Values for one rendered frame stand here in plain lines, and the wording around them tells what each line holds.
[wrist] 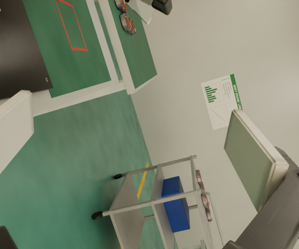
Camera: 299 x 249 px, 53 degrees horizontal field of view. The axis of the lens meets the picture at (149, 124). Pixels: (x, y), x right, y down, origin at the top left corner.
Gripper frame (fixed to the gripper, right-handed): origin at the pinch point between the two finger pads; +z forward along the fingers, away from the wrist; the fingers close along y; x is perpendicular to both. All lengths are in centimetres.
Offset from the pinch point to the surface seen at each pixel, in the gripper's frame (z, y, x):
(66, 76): 62, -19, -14
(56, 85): 53, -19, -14
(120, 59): 159, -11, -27
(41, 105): 42.6, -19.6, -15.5
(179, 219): 210, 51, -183
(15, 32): 41.6, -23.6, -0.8
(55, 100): 50, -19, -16
